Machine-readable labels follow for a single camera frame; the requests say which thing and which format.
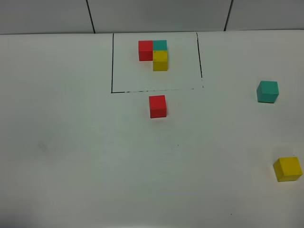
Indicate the yellow template block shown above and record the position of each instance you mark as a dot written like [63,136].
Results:
[160,60]

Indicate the red template block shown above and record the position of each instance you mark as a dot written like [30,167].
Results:
[145,50]

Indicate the teal template block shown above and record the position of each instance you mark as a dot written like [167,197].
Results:
[159,45]

